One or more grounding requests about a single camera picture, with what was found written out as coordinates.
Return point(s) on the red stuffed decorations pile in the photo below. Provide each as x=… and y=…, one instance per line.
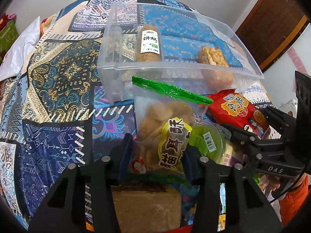
x=5, y=19

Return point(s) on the golden puffed rice cake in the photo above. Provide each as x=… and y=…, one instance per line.
x=216, y=80

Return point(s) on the red cracker snack packet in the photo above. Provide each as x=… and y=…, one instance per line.
x=231, y=108

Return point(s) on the zip bag of cookies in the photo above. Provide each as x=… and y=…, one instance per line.
x=165, y=116

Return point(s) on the brown roll snack white label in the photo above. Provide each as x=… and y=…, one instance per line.
x=148, y=44

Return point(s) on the beige wafer block pack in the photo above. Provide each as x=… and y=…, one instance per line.
x=141, y=208

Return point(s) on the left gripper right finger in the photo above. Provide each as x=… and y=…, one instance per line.
x=247, y=208

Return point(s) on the green jelly cup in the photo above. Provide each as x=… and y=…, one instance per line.
x=210, y=139

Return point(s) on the purple egg roll pack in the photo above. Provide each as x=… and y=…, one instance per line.
x=232, y=155

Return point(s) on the green storage box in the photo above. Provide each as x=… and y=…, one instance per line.
x=9, y=35

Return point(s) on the brown wooden door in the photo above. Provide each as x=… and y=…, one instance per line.
x=270, y=29

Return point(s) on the clear plastic storage bin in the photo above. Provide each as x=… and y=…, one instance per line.
x=183, y=34

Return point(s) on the person hand orange sleeve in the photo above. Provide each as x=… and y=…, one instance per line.
x=293, y=200

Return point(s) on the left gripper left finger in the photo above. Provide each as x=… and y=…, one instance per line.
x=63, y=208

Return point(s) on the patchwork patterned bedspread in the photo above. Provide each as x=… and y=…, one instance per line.
x=55, y=107

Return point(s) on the white plastic bag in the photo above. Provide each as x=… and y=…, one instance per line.
x=15, y=57

